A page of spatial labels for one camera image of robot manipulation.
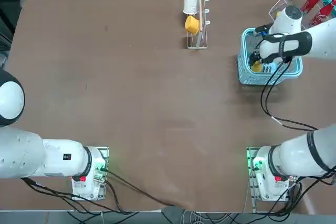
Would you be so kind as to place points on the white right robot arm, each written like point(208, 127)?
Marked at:
point(323, 40)

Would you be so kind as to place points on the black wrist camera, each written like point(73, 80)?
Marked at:
point(262, 30)

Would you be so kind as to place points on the teal capped container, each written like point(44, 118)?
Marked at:
point(334, 12)
point(328, 0)

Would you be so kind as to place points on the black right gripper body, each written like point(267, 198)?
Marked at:
point(255, 57)

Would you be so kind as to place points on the yellow plastic cup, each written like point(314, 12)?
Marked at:
point(191, 24)

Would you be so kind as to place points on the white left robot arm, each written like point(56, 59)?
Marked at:
point(23, 153)

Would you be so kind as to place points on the white plastic cup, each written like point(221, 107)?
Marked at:
point(190, 2)

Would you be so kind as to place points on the blue plastic basket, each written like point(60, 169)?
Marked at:
point(262, 78)

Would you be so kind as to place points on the clear acrylic rack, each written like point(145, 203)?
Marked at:
point(278, 3)

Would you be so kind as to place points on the yellow lemon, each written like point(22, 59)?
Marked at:
point(256, 68)

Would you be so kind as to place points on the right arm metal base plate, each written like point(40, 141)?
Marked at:
point(250, 155)

